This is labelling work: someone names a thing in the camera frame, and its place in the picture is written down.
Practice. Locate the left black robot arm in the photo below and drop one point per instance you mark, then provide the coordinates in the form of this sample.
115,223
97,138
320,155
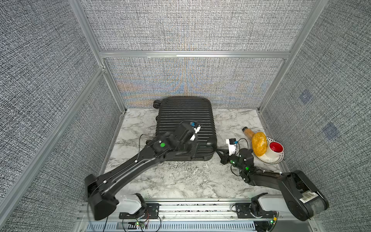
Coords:
101,191

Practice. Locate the black hard-shell suitcase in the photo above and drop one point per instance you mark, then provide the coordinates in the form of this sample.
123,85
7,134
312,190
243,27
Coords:
177,109

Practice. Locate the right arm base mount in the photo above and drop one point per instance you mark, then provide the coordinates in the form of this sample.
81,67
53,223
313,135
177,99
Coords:
251,210

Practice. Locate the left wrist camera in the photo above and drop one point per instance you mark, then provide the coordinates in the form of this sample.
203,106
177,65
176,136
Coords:
196,127

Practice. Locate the aluminium front rail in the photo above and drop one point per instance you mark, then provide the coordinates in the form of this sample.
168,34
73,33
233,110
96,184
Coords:
193,209

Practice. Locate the white perforated plate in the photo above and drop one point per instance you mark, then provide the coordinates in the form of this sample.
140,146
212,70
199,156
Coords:
268,160

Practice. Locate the yellow mesh sponge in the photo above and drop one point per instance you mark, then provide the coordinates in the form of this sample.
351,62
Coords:
259,144

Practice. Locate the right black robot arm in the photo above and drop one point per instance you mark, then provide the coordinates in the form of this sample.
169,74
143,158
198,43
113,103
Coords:
300,196

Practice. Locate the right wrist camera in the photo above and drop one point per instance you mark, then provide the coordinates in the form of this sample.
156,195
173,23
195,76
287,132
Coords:
232,146

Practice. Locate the brown bottle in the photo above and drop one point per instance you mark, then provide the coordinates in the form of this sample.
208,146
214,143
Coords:
248,133

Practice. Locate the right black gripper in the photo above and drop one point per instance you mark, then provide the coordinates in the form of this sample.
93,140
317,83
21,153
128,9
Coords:
224,156

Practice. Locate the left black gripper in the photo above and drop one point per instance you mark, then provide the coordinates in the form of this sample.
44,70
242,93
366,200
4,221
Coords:
195,149

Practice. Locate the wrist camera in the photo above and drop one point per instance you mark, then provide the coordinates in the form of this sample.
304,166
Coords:
196,127
232,146

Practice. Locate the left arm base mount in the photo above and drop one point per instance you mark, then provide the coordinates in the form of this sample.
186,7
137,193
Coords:
150,212

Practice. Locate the red and white cup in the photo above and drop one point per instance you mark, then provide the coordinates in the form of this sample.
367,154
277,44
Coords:
274,150

